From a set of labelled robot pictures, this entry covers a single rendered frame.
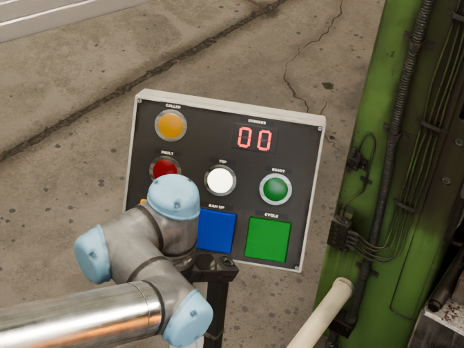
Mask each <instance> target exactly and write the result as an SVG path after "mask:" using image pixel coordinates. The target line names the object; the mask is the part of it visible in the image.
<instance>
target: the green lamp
mask: <svg viewBox="0 0 464 348"><path fill-rule="evenodd" d="M263 192H264V195H265V196H266V198H267V199H269V200H271V201H274V202H278V201H280V200H283V199H284V198H285V197H286V196H287V193H288V186H287V183H286V182H285V181H284V180H283V179H281V178H279V177H272V178H270V179H268V180H267V181H266V182H265V183H264V186H263Z"/></svg>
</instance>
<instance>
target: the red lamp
mask: <svg viewBox="0 0 464 348"><path fill-rule="evenodd" d="M168 174H176V175H177V168H176V166H175V165H174V163H172V162H171V161H168V160H165V159H163V160H160V161H158V162H157V163H156V164H155V165H154V167H153V176H154V178H155V179H157V178H159V177H161V176H163V175H168Z"/></svg>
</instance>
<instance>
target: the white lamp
mask: <svg viewBox="0 0 464 348"><path fill-rule="evenodd" d="M232 183H233V180H232V177H231V174H230V173H229V172H228V171H226V170H224V169H222V168H217V169H215V170H213V171H211V173H210V174H209V176H208V184H209V186H210V188H211V189H212V190H213V191H215V192H218V193H223V192H225V191H227V190H229V189H230V188H231V185H232Z"/></svg>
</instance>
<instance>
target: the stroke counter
mask: <svg viewBox="0 0 464 348"><path fill-rule="evenodd" d="M242 129H244V130H249V136H248V137H246V136H241V134H242ZM251 131H252V130H250V128H245V127H242V128H241V129H240V134H239V136H241V137H239V139H238V144H239V145H240V146H241V147H247V146H249V145H250V140H251V139H249V137H251ZM262 133H269V139H261V135H262ZM241 138H245V139H248V144H247V145H243V144H240V140H241ZM259 139H260V140H258V148H259V149H260V150H264V151H266V150H267V149H269V146H270V142H268V141H271V133H270V131H267V130H262V132H261V131H260V134H259ZM260 141H263V142H268V145H267V148H260Z"/></svg>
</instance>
